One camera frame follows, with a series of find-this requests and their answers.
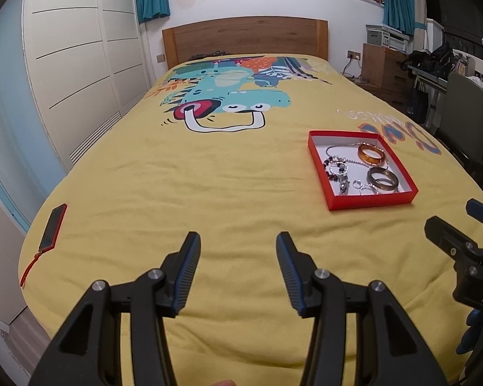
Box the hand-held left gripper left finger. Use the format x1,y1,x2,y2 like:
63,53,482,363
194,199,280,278
39,231,202,386

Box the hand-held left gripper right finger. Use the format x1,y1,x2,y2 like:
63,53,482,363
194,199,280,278
276,231,442,386

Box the dark brown bangle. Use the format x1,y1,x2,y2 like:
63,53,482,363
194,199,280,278
366,168,399,193

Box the red jewelry box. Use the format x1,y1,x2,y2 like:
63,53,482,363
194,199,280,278
308,130,420,212

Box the amber bangle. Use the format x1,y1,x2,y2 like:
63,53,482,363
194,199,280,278
357,143,387,167

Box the brown beaded bracelet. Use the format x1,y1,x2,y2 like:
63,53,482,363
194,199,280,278
324,157,351,194

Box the silver bead chain necklace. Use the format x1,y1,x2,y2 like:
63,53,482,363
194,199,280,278
325,142,367,166

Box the printed yellow blanket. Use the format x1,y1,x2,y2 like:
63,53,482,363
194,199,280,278
18,54,483,386

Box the grey office chair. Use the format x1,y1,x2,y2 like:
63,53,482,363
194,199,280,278
436,72,483,170

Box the dark blue bag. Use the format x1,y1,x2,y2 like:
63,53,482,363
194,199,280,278
406,87,428,115

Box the red cased phone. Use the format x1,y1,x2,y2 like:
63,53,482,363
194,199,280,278
20,203,68,289

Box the grey desk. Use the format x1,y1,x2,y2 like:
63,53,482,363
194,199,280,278
406,62,460,126

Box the black bag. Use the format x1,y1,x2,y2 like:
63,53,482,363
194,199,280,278
402,42,454,78

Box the wooden nightstand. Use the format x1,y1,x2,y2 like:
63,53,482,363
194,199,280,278
360,43,413,107

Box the white printer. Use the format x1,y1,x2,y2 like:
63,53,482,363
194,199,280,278
364,24,411,51

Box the white wardrobe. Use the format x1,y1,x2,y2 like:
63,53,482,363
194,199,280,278
22,0,154,166

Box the wooden headboard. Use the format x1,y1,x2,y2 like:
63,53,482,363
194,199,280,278
162,17,329,71

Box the black power cable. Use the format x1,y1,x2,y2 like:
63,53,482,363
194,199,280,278
341,58,361,81

